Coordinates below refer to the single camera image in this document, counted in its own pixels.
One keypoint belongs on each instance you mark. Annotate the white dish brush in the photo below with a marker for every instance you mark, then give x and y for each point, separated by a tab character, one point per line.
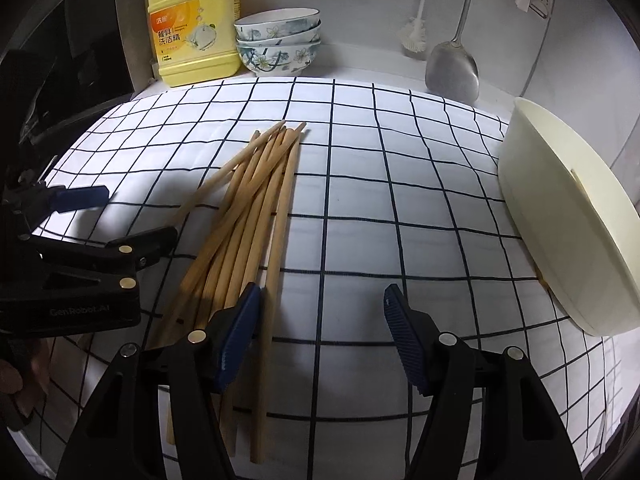
414	35

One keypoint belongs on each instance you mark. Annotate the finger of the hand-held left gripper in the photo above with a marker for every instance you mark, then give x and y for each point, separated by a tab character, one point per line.
82	198
145	245

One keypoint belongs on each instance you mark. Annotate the white black grid cloth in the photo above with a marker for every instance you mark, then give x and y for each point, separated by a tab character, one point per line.
400	185

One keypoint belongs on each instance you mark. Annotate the person's left hand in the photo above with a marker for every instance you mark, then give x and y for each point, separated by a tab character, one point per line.
11	377

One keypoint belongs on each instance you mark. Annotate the yellow dish soap bottle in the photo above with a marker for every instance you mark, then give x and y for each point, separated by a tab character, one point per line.
195	35

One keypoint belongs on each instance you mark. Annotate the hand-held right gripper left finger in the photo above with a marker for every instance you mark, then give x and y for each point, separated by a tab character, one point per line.
240	330

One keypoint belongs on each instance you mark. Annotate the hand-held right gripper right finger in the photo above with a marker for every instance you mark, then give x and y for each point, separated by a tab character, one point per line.
405	330

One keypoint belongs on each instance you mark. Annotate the pile of wooden chopsticks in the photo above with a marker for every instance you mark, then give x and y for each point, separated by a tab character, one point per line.
235	250

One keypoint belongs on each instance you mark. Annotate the metal spatula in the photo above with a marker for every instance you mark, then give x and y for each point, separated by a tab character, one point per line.
452	72

